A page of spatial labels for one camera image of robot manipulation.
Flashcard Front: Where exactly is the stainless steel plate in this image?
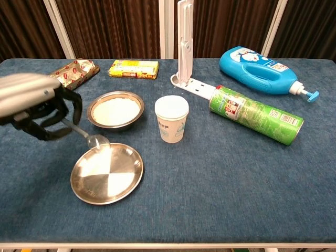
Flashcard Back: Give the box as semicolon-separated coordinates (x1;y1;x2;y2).
70;142;144;206

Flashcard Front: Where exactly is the white table frame edge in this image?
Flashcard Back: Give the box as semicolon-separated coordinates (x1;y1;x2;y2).
0;243;336;252

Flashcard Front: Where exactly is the green chip can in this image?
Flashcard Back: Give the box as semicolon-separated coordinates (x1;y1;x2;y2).
208;84;305;146

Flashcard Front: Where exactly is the blue table cloth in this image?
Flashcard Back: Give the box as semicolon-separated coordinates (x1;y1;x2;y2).
0;58;336;244

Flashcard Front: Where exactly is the stainless steel bowl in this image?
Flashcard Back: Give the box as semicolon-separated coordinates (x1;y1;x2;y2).
87;90;145;132

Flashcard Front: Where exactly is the white slanted frame post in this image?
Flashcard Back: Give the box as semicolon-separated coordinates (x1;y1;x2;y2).
43;0;76;59
261;0;288;57

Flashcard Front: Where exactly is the brown curtain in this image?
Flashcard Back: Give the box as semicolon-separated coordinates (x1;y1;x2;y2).
0;0;336;63

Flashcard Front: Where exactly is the white paper cup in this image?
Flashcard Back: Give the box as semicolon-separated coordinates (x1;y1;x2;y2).
154;96;190;144

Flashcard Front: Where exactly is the blue pump detergent bottle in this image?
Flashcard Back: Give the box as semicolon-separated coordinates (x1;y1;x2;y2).
219;46;320;103

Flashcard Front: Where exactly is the white vertical frame post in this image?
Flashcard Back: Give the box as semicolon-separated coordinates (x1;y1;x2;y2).
158;0;175;59

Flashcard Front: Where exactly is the gold foil snack packet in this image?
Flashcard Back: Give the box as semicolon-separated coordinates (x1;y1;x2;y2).
49;58;101;91

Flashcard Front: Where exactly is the clear plastic spoon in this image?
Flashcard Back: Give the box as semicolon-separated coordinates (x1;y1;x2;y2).
61;118;111;152

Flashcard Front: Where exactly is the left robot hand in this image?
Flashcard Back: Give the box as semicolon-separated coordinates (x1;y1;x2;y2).
0;72;83;142

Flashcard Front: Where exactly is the white folding plastic rack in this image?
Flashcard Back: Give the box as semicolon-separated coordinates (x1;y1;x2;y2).
170;0;218;100

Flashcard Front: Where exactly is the yellow cardboard box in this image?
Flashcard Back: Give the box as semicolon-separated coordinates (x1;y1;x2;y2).
108;59;160;80

